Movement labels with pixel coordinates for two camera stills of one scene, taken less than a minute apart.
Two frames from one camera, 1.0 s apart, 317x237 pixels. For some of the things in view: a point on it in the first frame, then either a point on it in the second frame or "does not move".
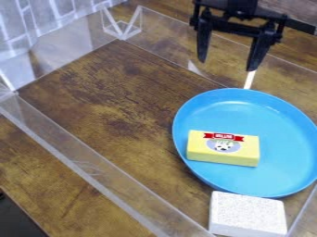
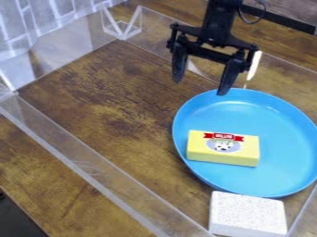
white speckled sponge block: x=242 y=216 does not move
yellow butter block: x=225 y=148 does not move
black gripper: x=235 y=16 → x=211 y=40
